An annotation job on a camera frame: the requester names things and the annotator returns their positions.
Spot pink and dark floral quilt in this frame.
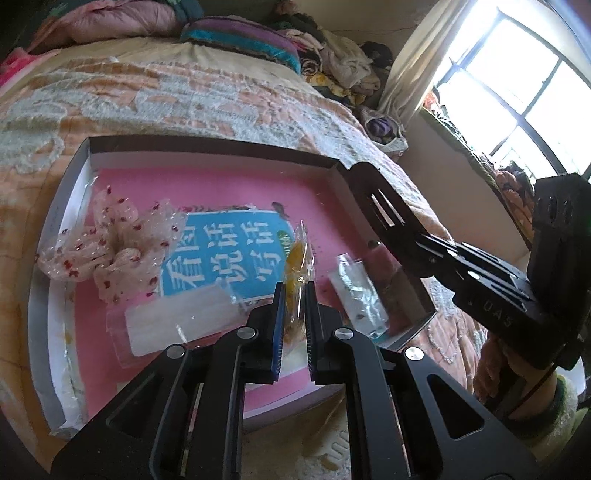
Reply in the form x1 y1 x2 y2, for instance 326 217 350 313
28 0 185 44

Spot window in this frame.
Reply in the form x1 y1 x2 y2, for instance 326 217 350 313
434 9 591 181

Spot clear packet with white item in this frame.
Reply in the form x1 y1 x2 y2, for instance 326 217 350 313
105 281 247 367

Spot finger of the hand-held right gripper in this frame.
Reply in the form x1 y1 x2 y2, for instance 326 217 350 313
348 162 462 278

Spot pink book with blue label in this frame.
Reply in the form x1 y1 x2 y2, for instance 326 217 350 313
69 167 416 423

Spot striped folded blanket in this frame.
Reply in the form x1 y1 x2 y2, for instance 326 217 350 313
180 17 303 75

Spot floral laundry basket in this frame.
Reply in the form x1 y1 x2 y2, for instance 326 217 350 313
360 106 409 155

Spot person's right hand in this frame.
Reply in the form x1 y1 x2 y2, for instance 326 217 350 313
478 335 561 418

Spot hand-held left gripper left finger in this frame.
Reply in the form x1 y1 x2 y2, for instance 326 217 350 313
51 281 287 480

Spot clothes on windowsill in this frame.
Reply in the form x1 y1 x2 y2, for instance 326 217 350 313
422 90 539 245

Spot cream bed sheet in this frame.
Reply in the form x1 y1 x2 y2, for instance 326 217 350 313
28 34 305 79

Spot yellow hair accessory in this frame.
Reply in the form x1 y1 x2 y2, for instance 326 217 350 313
281 220 317 352

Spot person's right forearm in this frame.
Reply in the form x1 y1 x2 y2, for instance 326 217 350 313
508 374 583 448

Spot orange cloud-patterned blanket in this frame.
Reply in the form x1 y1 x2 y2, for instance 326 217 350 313
0 37 490 480

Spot pile of clothes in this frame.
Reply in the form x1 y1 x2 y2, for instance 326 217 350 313
272 0 395 109

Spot grey cardboard box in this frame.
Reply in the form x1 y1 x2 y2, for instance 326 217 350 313
25 135 437 439

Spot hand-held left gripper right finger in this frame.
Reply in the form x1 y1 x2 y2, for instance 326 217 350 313
305 281 541 480

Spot cream curtain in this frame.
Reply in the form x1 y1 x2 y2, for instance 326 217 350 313
376 0 499 134

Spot small clear jewelry packet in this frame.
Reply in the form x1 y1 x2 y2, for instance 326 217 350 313
328 253 391 343

